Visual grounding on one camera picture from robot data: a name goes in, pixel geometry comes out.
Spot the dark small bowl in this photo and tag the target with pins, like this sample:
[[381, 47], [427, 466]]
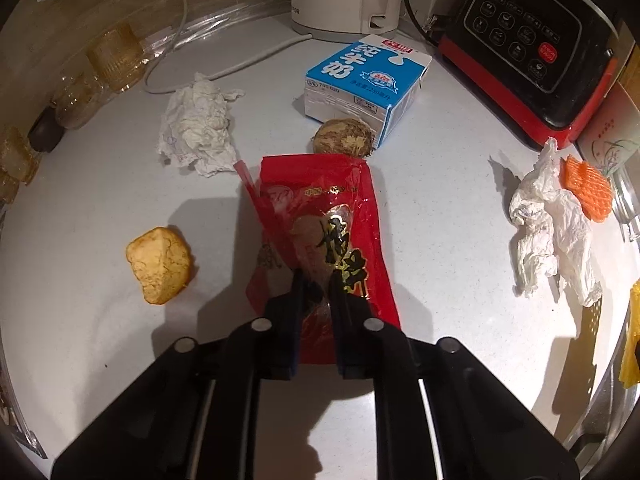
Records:
[[46, 133]]

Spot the crumpled white tissue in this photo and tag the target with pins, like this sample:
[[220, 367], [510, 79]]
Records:
[[195, 128]]

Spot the yellow foam fruit net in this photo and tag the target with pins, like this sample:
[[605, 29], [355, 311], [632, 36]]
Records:
[[629, 367]]

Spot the red snack bag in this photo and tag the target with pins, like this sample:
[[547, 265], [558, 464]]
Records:
[[318, 214]]

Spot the blue white milk carton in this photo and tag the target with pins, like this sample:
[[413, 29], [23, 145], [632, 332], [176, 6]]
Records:
[[374, 80]]

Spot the stainless steel sink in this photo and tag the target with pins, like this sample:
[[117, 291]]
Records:
[[609, 408]]

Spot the white crumpled plastic bag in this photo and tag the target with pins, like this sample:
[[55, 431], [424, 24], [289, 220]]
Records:
[[556, 237]]

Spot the white printed mug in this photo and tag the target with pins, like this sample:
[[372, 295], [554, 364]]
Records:
[[612, 135]]

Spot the yellow bread piece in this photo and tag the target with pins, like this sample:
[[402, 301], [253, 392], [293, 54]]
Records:
[[162, 264]]

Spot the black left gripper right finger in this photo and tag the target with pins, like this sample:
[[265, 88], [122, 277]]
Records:
[[348, 314]]

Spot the red black blender base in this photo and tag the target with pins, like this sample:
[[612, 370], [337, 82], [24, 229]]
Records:
[[544, 65]]

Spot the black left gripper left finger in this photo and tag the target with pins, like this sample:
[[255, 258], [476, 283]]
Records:
[[286, 313]]

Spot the brown round pastry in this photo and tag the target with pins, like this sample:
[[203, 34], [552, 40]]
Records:
[[347, 136]]

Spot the clear glass tumbler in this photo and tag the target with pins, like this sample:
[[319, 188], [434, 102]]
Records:
[[625, 203]]

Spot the amber glass cup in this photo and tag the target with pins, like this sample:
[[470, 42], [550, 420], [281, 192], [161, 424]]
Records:
[[17, 158], [117, 57]]

